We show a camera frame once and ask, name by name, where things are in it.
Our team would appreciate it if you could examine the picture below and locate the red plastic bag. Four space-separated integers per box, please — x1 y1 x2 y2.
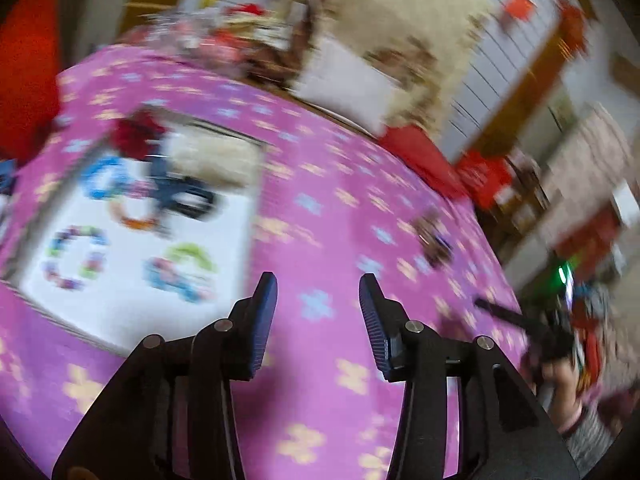
457 152 516 211

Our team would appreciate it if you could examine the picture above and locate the brown floral blanket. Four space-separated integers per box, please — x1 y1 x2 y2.
245 0 321 91

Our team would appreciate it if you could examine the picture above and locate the colourful bead bracelet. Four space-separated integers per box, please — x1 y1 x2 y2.
42 227 108 291

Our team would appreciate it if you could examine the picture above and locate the floral patterned cloth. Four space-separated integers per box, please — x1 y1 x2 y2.
545 105 636 211

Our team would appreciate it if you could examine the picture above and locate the large red bag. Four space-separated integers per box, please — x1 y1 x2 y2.
555 210 621 271

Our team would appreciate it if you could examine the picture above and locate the pile of plastic packets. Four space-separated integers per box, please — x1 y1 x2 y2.
120 0 271 76

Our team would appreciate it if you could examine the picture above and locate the cream fluffy hair accessory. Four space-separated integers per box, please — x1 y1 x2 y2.
167 132 263 191

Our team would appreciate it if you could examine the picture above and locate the white box with striped sides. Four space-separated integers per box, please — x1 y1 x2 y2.
0 105 268 358

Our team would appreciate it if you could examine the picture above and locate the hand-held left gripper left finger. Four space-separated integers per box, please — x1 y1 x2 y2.
51 271 279 480

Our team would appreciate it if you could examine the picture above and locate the leopard print bow hair tie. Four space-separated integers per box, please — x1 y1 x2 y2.
412 210 456 266

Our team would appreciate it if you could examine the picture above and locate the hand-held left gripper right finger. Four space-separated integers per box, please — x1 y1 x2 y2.
359 273 581 480

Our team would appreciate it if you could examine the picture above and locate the red cloth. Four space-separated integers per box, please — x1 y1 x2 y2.
0 0 66 161

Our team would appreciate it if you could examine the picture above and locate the beige pillow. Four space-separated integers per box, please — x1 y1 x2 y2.
295 35 401 133

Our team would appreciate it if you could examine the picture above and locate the green pink blue bead bracelet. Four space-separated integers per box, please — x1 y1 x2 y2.
145 242 218 303

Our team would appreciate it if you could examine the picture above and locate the pink floral blanket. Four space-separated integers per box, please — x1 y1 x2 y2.
0 42 531 480

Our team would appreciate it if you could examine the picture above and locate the blue striped strap watch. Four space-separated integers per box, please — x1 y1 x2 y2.
147 155 201 211

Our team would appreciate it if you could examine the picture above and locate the person's right hand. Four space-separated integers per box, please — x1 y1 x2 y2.
542 360 586 431

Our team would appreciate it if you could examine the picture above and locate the red pillow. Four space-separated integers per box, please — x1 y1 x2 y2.
380 125 473 201

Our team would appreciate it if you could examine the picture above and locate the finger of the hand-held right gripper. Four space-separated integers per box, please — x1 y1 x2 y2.
474 297 538 335

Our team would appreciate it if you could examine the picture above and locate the red fluffy hair accessory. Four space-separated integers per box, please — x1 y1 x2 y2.
110 110 168 161

